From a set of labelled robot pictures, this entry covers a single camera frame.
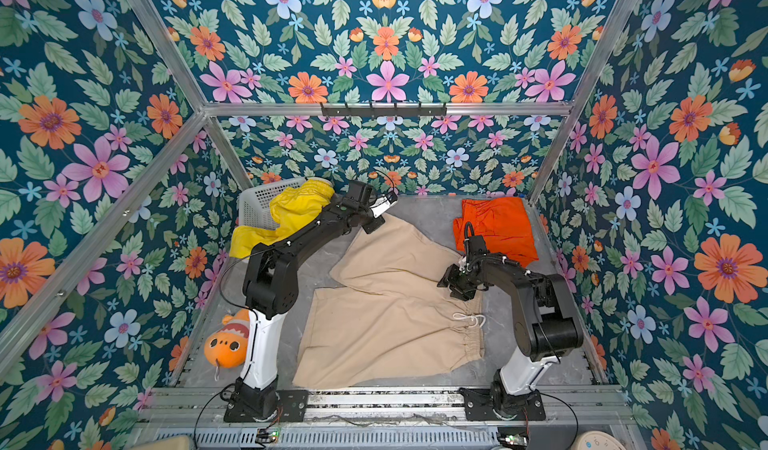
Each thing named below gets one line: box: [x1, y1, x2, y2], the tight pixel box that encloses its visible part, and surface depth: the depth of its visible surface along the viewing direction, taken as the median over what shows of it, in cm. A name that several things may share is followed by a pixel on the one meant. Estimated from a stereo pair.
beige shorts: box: [292, 218, 486, 388], surface depth 89 cm
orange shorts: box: [453, 197, 539, 268], surface depth 111 cm
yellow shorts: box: [230, 179, 335, 259], surface depth 103 cm
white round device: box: [570, 431, 628, 450], surface depth 68 cm
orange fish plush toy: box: [204, 309, 250, 369], surface depth 77 cm
